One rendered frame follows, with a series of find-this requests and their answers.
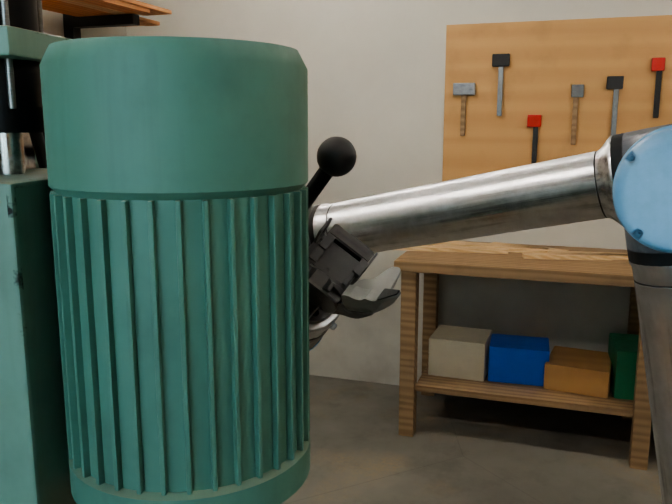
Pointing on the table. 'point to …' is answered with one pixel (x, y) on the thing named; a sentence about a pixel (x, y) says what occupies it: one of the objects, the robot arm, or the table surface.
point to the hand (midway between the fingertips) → (336, 252)
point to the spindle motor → (181, 266)
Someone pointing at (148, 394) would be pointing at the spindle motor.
